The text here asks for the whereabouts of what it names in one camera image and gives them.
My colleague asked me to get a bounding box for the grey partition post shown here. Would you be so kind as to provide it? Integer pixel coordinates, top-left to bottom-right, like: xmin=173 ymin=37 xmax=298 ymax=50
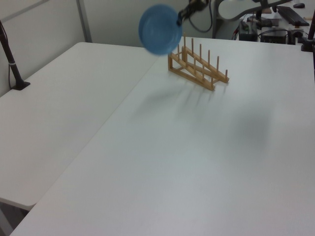
xmin=76 ymin=0 xmax=93 ymax=43

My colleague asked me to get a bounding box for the black clamped camera stand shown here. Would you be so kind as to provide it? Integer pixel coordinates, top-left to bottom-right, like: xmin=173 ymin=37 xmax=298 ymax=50
xmin=300 ymin=18 xmax=315 ymax=53

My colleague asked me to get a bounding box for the black electronics box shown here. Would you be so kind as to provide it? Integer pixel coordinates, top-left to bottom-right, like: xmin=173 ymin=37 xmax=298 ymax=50
xmin=260 ymin=29 xmax=289 ymax=45

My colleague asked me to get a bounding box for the blue round plate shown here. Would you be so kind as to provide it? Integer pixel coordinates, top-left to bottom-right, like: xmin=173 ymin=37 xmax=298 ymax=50
xmin=138 ymin=3 xmax=184 ymax=56

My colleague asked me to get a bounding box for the black camera stand with base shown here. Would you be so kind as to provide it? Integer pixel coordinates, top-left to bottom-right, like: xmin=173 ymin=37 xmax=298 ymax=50
xmin=0 ymin=19 xmax=31 ymax=91

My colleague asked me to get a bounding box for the black monitor stand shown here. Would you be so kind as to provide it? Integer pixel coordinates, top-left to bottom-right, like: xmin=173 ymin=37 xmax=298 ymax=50
xmin=247 ymin=8 xmax=272 ymax=28

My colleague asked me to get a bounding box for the black computer keyboard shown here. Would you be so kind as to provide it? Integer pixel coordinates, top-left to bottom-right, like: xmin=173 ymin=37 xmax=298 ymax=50
xmin=276 ymin=5 xmax=310 ymax=27

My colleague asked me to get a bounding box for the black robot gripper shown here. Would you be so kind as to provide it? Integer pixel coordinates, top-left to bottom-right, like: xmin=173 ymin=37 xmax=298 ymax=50
xmin=176 ymin=0 xmax=211 ymax=26

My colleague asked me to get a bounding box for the wooden plate rack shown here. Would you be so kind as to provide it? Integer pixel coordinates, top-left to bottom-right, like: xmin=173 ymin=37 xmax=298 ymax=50
xmin=168 ymin=32 xmax=230 ymax=91

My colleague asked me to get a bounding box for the black device with green part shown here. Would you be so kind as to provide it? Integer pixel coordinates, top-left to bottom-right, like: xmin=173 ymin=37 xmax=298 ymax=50
xmin=236 ymin=20 xmax=258 ymax=41

